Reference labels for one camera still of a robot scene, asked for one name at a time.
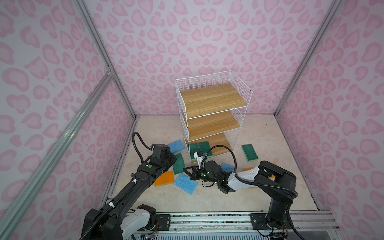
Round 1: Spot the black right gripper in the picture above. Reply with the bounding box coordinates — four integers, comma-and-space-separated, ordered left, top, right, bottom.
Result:
182, 165, 219, 184

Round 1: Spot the green sponge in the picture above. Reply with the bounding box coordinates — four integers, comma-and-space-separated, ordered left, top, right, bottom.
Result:
190, 143, 202, 163
198, 141, 213, 158
242, 144, 259, 162
173, 153, 185, 175

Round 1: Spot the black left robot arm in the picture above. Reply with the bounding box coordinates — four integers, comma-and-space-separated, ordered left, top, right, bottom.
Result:
80, 132, 177, 240

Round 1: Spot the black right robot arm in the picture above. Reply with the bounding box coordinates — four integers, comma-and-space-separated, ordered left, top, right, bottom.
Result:
183, 145, 303, 240

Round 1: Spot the blue sponge near shelf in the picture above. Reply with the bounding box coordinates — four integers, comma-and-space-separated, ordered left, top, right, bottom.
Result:
168, 140, 185, 154

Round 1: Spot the blue sponge lower left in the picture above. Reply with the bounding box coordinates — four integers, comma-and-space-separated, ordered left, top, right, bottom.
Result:
174, 174, 198, 195

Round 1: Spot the orange sponge lower left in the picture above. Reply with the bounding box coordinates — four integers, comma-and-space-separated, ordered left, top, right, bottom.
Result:
154, 171, 175, 186

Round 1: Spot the orange sponge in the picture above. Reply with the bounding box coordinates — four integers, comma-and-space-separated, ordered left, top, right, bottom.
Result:
240, 163, 278, 181
154, 171, 175, 186

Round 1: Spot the blue sponge centre right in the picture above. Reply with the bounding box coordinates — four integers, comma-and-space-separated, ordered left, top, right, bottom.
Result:
221, 163, 235, 173

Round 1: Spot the orange sponge right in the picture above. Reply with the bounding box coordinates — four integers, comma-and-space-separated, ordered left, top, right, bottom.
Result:
240, 163, 278, 181

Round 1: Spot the white wire wooden shelf rack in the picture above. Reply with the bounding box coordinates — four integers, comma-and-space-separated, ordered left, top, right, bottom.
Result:
175, 71, 253, 160

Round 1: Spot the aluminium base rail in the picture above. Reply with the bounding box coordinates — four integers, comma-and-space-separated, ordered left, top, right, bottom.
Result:
80, 210, 346, 240

